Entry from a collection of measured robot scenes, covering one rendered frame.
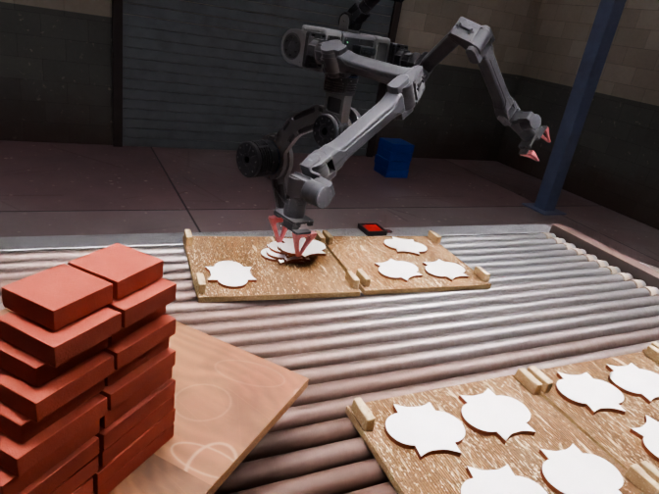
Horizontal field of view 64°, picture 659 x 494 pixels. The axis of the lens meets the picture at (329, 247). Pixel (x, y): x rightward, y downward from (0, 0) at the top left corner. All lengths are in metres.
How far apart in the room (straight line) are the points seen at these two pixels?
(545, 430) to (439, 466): 0.25
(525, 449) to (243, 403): 0.50
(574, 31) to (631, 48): 0.87
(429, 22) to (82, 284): 6.83
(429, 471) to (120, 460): 0.48
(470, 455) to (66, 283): 0.69
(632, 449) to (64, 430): 0.94
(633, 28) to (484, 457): 6.70
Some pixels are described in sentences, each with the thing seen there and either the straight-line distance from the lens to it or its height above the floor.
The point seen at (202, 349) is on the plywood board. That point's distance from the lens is 0.90.
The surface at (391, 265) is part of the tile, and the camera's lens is 1.54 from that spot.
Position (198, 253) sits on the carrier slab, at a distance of 1.47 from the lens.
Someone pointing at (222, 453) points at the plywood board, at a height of 1.04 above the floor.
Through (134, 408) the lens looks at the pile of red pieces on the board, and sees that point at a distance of 0.66.
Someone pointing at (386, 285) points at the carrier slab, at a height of 0.94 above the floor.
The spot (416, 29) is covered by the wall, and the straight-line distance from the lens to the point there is 7.14.
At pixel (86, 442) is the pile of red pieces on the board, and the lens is 0.63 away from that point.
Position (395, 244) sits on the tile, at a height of 0.94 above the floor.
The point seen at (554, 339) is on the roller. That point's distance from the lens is 1.48.
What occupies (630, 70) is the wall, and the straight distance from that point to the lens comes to 7.29.
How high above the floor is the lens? 1.56
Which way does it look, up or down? 23 degrees down
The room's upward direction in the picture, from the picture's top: 10 degrees clockwise
